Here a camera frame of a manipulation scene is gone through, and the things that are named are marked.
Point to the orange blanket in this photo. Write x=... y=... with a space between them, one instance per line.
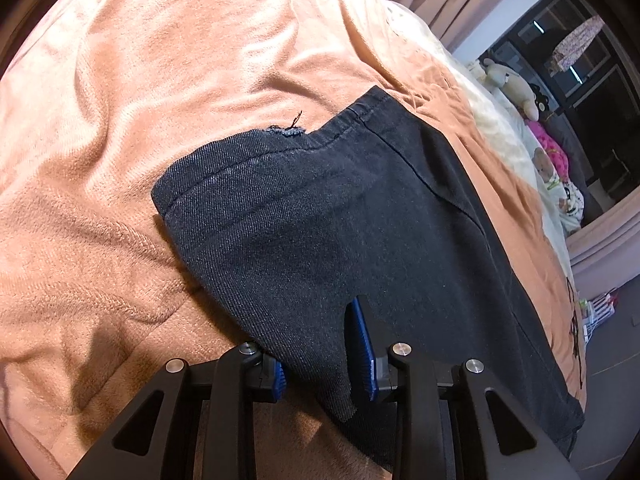
x=150 y=85

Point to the white storage rack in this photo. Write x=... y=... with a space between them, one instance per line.
x=597 y=312

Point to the black plush toy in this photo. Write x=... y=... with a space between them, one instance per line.
x=542 y=102

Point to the black pants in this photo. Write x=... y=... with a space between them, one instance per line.
x=300 y=210

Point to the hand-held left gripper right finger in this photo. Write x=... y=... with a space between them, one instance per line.
x=361 y=347

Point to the pink plush toy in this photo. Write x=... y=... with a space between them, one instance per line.
x=550 y=145

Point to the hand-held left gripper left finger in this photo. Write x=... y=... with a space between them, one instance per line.
x=274 y=381

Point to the cream printed quilt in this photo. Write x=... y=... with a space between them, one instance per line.
x=500 y=125

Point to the grey sofa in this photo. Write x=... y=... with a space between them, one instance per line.
x=580 y=170

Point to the hanging floral garment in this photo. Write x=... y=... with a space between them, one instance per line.
x=575 y=45

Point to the beige plush bear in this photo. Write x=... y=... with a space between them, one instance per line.
x=510 y=82

